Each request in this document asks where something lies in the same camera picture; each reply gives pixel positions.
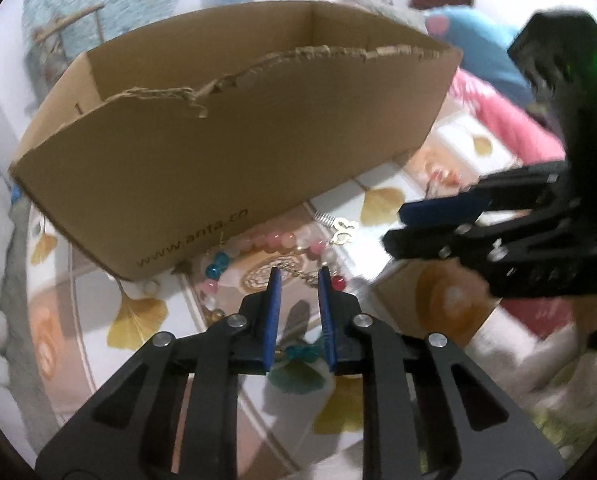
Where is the gold butterfly clasp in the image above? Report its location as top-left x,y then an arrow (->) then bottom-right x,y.
313,211 -> 358,246

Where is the pink bead bracelet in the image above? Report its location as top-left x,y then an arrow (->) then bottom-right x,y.
130,224 -> 348,296

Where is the multicolour bead bracelet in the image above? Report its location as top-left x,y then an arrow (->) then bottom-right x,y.
200,249 -> 350,363

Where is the gold crystal pendant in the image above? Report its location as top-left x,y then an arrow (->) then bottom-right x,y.
278,262 -> 319,288

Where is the pink floral blanket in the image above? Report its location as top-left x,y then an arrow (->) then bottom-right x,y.
448,68 -> 565,165

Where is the teal pillow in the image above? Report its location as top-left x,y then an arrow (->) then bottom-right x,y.
425,6 -> 534,108

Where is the patterned tile tablecloth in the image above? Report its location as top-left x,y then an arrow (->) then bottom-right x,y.
23,109 -> 530,480

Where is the brown cardboard box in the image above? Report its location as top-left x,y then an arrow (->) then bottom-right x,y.
10,1 -> 463,281

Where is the wooden chair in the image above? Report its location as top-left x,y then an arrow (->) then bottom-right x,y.
30,3 -> 105,60

